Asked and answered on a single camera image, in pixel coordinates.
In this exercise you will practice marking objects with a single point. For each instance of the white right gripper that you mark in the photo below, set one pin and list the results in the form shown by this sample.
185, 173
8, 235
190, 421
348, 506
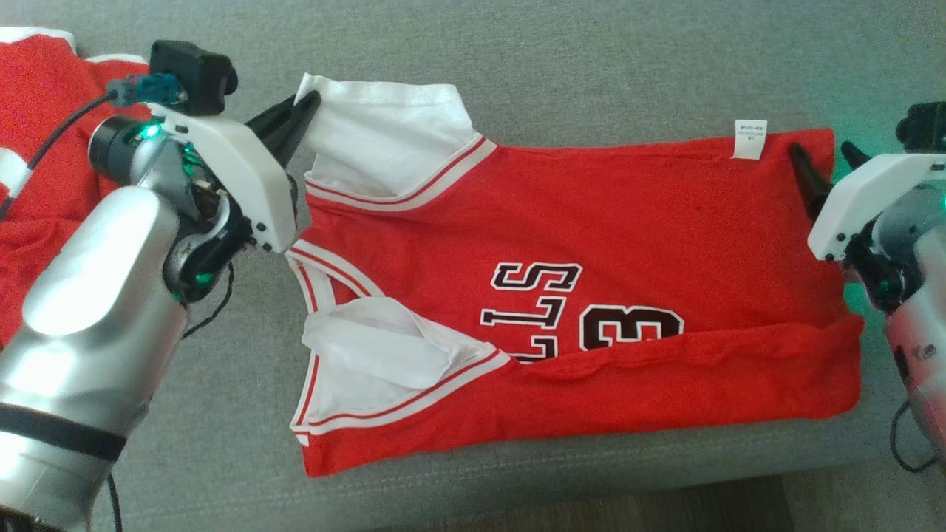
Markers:
865, 199

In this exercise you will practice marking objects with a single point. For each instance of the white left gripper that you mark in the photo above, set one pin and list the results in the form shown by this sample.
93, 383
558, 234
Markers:
236, 170

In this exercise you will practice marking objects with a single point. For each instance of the red mesh shorts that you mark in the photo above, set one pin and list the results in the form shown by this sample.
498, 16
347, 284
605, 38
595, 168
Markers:
44, 148

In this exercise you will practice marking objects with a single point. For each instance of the red basketball jersey white trim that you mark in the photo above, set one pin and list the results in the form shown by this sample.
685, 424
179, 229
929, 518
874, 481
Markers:
591, 222

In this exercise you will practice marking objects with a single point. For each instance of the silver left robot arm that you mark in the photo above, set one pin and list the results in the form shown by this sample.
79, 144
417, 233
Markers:
96, 318

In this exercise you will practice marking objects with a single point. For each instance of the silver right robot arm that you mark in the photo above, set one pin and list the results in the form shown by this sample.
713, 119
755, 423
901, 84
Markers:
916, 310

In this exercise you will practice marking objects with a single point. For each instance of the grey sofa seat cushion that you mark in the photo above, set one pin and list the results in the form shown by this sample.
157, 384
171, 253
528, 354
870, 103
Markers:
554, 44

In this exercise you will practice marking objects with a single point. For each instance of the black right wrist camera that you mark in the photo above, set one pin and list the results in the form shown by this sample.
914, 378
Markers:
924, 127

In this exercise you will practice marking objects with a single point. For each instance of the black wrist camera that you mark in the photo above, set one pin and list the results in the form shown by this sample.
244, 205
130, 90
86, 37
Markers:
924, 127
192, 74

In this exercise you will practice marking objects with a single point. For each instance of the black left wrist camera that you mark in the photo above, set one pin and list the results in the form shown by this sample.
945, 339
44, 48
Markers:
192, 74

